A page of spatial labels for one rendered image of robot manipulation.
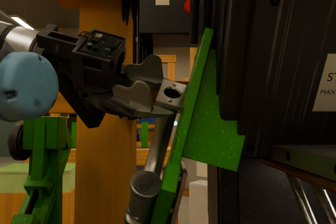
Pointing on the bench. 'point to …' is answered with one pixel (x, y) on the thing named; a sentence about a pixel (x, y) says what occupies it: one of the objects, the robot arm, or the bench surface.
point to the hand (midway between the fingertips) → (168, 102)
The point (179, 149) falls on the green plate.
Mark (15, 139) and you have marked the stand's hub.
